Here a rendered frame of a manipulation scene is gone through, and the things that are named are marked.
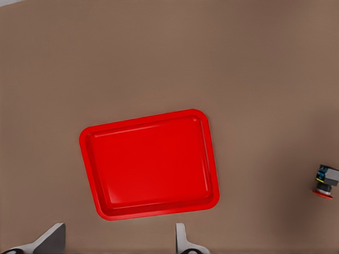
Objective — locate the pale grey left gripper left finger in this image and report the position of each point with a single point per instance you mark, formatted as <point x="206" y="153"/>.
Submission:
<point x="50" y="239"/>

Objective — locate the red push-button switch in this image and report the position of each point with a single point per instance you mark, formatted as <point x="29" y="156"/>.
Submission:
<point x="328" y="180"/>

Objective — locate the red rectangular tray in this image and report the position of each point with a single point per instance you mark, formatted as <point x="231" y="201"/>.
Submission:
<point x="151" y="164"/>

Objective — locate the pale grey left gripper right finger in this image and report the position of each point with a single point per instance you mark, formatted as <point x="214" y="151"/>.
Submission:
<point x="182" y="240"/>

